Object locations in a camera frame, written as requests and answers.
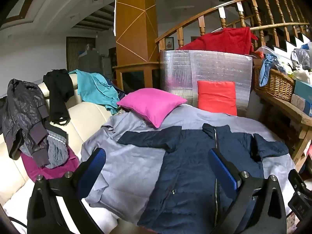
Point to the silver foil mat roll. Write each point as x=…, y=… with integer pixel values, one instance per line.
x=185, y=73

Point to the white patterned box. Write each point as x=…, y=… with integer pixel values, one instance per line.
x=301, y=104

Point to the white plastic bag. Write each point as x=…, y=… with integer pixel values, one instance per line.
x=302, y=75

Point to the clear plastic bag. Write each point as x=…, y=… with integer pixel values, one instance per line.
x=301, y=58

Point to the dark grey puffer jacket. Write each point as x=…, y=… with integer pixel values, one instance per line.
x=22, y=109

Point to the magenta garment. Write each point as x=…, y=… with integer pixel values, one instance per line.
x=65, y=168

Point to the wicker basket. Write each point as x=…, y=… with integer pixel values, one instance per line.
x=275, y=85

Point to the grey knit garment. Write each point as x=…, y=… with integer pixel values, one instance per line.
x=57, y=151

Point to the light blue box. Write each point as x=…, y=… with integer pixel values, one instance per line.
x=303, y=90

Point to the grey bedsheet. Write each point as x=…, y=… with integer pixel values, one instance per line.
x=136, y=165

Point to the grey cabinet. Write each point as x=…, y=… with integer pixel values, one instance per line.
x=90, y=61

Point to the blue cloth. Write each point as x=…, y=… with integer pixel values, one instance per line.
x=267, y=68

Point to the framed wall picture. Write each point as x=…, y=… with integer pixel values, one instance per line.
x=169, y=43

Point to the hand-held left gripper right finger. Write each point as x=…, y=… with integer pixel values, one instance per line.
x=223, y=173

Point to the red blanket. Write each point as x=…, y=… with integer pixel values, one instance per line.
x=224, y=41

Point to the white paper sheet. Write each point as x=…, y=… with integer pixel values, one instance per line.
x=115, y=12

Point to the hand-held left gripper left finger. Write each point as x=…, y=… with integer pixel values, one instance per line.
x=93, y=165

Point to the wooden stair railing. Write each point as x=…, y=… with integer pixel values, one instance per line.
x=255, y=12

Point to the cream sofa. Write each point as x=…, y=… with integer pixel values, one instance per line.
x=82, y=117

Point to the brown lattice door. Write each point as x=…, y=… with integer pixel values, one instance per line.
x=72, y=53

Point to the coral towels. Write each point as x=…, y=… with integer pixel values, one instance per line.
x=309, y=152

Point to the red-orange pillow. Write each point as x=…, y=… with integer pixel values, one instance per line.
x=217, y=97

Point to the navy blue jacket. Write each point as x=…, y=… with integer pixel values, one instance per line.
x=190, y=175

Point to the black garment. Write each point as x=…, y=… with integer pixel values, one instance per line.
x=58, y=90

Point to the wooden pillar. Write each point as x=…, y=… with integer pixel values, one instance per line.
x=135, y=29

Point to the teal garment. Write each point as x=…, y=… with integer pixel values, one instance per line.
x=95, y=87

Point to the pink pillow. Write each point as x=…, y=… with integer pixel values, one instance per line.
x=151, y=104

